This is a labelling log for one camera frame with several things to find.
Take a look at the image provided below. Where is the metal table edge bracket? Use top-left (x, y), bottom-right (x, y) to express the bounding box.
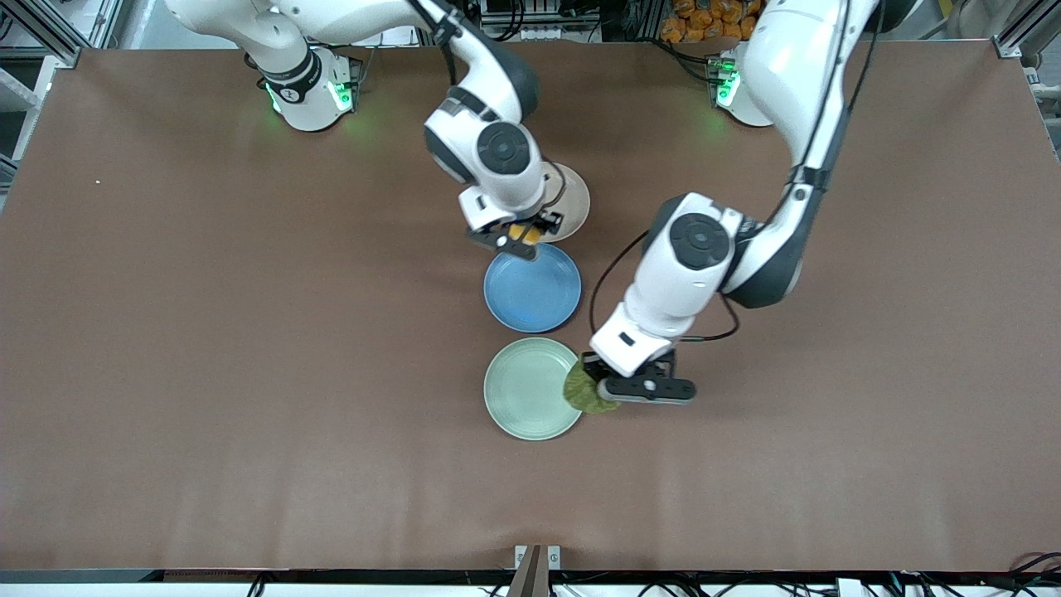
top-left (514, 544), bottom-right (562, 597)

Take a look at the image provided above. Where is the black floor cable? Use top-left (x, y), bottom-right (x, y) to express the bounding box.
top-left (1007, 551), bottom-right (1061, 581)

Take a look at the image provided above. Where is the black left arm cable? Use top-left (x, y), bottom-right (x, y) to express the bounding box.
top-left (589, 228), bottom-right (741, 344)

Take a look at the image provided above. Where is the blue plate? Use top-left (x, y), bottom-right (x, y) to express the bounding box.
top-left (483, 242), bottom-right (583, 334)

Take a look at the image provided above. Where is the light green plate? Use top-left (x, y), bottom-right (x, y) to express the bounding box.
top-left (483, 337), bottom-right (585, 441)

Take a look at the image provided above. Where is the green lettuce leaf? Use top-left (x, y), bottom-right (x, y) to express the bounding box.
top-left (563, 360), bottom-right (621, 415)

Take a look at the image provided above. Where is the black equipment rack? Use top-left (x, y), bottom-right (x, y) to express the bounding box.
top-left (477, 0), bottom-right (660, 42)

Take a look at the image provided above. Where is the black table edge rail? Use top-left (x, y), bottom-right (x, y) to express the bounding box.
top-left (0, 569), bottom-right (1061, 586)

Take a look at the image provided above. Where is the grey metal side frame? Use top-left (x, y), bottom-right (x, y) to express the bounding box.
top-left (0, 66), bottom-right (42, 196)

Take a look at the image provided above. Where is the beige plate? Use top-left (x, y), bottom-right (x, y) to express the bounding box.
top-left (530, 162), bottom-right (591, 244)

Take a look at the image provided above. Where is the bag of orange items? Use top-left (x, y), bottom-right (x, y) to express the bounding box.
top-left (659, 0), bottom-right (765, 44)

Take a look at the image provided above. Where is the aluminium frame profile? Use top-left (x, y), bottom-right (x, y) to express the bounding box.
top-left (991, 0), bottom-right (1061, 59)
top-left (0, 0), bottom-right (84, 67)

